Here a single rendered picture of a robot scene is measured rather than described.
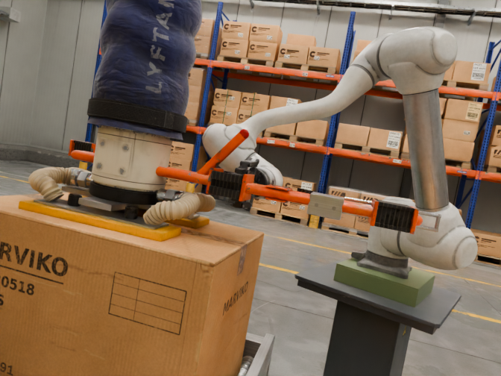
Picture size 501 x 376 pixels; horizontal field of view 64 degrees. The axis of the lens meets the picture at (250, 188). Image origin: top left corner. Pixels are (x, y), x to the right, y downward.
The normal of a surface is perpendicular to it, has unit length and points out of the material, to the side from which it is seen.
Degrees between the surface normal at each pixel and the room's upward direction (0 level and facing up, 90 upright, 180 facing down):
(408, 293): 90
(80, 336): 90
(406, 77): 121
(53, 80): 90
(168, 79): 74
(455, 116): 91
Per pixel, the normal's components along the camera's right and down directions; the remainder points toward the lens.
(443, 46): 0.40, 0.06
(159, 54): 0.35, 0.44
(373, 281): -0.57, -0.04
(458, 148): -0.23, 0.04
